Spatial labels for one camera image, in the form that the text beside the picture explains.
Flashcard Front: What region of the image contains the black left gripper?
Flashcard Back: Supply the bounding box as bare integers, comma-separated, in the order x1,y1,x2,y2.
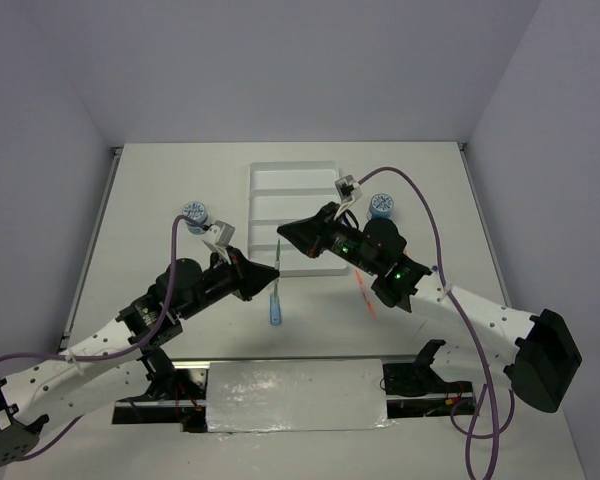
178,245,279,320

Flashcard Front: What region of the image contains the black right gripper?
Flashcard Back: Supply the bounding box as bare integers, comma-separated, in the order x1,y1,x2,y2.
277,201,380,276

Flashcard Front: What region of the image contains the green white pen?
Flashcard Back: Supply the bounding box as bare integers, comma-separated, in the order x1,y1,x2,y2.
273,238,281,303

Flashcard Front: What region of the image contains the orange highlighter pen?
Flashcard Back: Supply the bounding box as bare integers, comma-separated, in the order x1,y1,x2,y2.
355,269,377,321

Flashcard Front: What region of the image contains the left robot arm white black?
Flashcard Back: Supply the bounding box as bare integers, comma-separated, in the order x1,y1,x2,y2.
0,248,280,468

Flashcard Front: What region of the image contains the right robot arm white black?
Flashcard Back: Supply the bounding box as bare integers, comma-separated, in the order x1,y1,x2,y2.
277,202,582,413

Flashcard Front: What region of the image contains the blue transparent eraser case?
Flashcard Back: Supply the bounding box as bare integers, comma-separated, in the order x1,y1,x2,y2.
269,294,282,326

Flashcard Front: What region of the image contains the white compartment tray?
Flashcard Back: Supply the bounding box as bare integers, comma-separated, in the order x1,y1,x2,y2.
247,161,348,277

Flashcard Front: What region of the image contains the blue cleaning putty jar right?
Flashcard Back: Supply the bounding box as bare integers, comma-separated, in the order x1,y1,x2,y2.
367,193,395,220

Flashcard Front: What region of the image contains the blue cleaning putty jar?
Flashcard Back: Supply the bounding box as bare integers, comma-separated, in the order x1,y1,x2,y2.
182,201,209,235
367,193,395,220

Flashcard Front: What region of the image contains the blue cleaning putty jar left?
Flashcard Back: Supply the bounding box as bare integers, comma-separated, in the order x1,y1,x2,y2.
182,201,209,235

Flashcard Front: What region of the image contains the silver foil covered plate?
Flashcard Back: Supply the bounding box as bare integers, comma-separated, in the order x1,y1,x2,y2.
206,359,390,433

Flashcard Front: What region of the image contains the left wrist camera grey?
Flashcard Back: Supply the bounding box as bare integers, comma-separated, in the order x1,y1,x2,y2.
202,221,235,263

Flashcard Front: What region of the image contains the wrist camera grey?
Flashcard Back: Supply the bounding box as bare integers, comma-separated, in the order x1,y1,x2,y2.
335,175,361,211
202,221,235,263

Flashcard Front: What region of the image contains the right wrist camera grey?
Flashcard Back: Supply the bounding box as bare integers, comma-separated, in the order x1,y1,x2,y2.
335,175,361,211

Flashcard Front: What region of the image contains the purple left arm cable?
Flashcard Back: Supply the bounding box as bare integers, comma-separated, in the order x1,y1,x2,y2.
0,214,216,459

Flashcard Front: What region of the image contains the aluminium table edge rail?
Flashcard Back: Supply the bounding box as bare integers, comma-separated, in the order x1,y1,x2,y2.
58,146,124,352

